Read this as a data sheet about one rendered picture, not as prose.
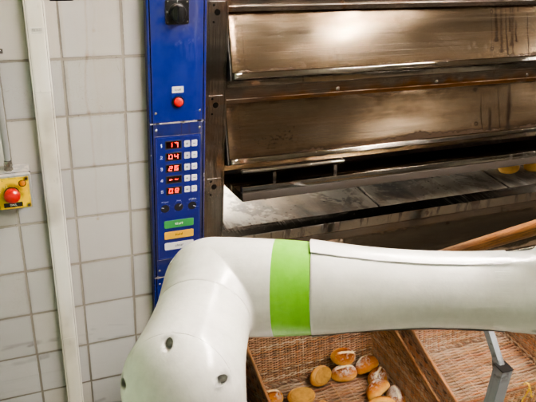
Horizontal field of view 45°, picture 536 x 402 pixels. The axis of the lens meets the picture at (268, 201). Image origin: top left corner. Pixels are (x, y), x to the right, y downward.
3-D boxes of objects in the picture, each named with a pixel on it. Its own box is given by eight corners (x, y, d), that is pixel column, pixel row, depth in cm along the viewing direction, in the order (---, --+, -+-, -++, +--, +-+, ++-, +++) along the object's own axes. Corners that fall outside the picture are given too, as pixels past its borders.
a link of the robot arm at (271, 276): (158, 360, 78) (143, 273, 72) (182, 297, 89) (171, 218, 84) (310, 364, 76) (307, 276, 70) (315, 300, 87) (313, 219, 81)
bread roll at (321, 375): (336, 376, 237) (325, 378, 241) (328, 360, 237) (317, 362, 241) (319, 391, 230) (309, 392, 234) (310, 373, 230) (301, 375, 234)
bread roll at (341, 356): (348, 350, 244) (356, 343, 241) (353, 366, 241) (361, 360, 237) (326, 350, 240) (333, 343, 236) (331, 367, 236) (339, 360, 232)
